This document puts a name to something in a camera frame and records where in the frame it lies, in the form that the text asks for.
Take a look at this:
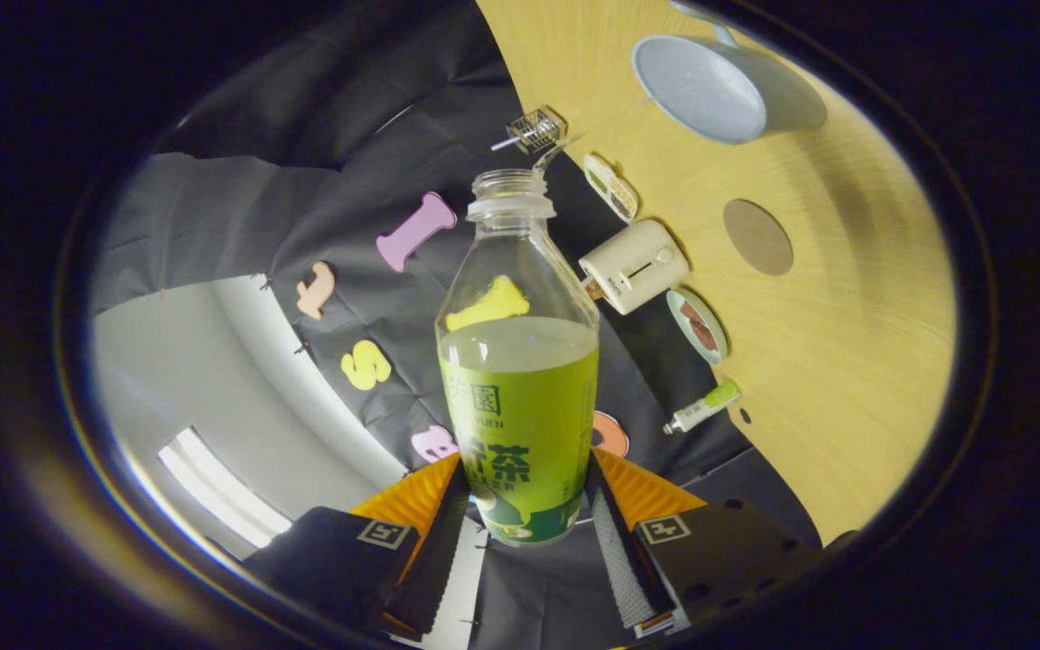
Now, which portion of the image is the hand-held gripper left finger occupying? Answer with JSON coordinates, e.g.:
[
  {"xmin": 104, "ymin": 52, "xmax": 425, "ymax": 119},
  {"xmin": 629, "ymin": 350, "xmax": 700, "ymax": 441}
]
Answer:
[{"xmin": 245, "ymin": 451, "xmax": 471, "ymax": 642}]

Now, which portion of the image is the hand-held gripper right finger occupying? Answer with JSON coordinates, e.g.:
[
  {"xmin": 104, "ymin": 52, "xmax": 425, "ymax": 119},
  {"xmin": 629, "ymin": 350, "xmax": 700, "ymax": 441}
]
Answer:
[{"xmin": 588, "ymin": 447, "xmax": 855, "ymax": 640}]

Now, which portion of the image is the green label juice bottle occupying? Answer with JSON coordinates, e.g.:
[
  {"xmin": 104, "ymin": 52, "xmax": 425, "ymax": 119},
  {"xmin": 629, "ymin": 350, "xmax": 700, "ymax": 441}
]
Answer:
[{"xmin": 434, "ymin": 169, "xmax": 600, "ymax": 548}]

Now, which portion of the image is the round brown coaster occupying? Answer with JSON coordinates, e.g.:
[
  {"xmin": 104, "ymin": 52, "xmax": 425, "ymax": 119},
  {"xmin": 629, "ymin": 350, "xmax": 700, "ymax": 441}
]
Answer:
[{"xmin": 722, "ymin": 199, "xmax": 794, "ymax": 277}]

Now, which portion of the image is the light blue cup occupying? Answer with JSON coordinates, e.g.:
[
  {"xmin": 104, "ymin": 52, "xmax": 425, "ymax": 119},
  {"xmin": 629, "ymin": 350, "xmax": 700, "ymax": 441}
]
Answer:
[{"xmin": 631, "ymin": 0, "xmax": 829, "ymax": 145}]

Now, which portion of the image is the small white green bottle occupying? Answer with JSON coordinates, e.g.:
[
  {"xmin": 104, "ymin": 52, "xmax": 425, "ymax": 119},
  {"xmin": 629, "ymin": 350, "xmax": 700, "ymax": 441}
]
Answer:
[{"xmin": 662, "ymin": 379, "xmax": 743, "ymax": 436}]

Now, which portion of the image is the ceiling light panel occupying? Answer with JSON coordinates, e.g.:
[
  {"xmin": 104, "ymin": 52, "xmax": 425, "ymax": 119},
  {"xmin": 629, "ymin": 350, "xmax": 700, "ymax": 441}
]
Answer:
[{"xmin": 157, "ymin": 426, "xmax": 293, "ymax": 549}]

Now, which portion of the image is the pale green plate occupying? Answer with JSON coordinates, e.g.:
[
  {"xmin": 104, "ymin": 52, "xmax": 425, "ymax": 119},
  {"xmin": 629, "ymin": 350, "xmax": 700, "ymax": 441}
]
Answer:
[{"xmin": 666, "ymin": 288, "xmax": 729, "ymax": 366}]

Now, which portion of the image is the white toaster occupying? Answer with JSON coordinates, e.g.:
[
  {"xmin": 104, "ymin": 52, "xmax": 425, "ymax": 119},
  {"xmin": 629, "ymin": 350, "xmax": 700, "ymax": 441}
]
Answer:
[{"xmin": 579, "ymin": 219, "xmax": 691, "ymax": 316}]

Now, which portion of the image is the wooden table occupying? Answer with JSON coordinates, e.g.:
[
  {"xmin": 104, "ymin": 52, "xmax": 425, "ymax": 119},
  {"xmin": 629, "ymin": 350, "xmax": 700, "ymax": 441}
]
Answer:
[{"xmin": 475, "ymin": 0, "xmax": 959, "ymax": 547}]

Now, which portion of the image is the white divided snack tray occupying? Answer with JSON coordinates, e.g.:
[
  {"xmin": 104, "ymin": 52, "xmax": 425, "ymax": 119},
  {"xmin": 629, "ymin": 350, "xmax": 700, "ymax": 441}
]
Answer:
[{"xmin": 582, "ymin": 153, "xmax": 639, "ymax": 224}]

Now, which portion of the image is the wire mesh holder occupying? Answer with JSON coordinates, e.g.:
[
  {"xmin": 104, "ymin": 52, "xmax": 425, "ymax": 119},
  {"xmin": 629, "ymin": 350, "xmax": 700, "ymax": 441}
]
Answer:
[{"xmin": 509, "ymin": 107, "xmax": 566, "ymax": 155}]

